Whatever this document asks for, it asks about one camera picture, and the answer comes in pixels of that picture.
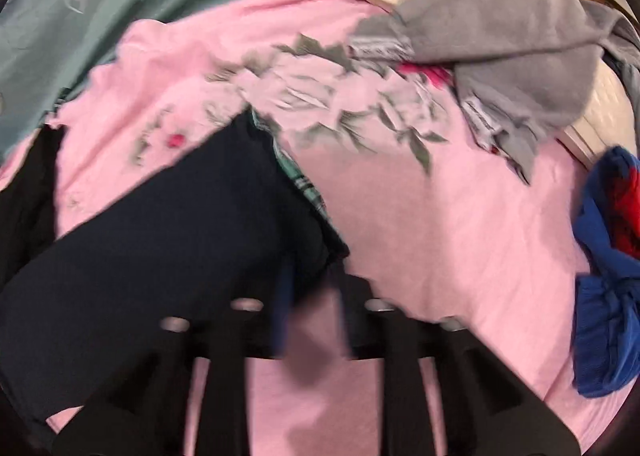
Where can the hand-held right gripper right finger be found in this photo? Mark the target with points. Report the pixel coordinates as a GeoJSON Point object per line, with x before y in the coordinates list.
{"type": "Point", "coordinates": [356, 321]}

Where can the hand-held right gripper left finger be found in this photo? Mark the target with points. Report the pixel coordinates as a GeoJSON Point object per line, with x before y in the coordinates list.
{"type": "Point", "coordinates": [283, 316]}

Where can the navy pants with grey lining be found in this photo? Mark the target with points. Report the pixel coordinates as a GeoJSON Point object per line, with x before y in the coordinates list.
{"type": "Point", "coordinates": [175, 236]}

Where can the pink floral blanket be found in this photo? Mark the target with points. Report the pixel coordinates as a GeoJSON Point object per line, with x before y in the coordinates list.
{"type": "Point", "coordinates": [425, 236]}

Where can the green plaid cloth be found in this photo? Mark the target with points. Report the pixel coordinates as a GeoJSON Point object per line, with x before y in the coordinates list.
{"type": "Point", "coordinates": [310, 191]}

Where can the blue and red garment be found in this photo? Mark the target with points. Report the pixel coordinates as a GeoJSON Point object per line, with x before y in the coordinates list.
{"type": "Point", "coordinates": [605, 296]}

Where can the black folded garment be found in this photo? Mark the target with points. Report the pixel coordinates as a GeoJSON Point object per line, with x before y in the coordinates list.
{"type": "Point", "coordinates": [25, 201]}

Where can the cream white cloth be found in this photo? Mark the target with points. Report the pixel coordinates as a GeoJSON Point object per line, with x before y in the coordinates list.
{"type": "Point", "coordinates": [600, 111]}

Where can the grey garment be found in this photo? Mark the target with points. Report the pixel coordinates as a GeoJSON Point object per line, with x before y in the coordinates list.
{"type": "Point", "coordinates": [500, 31]}

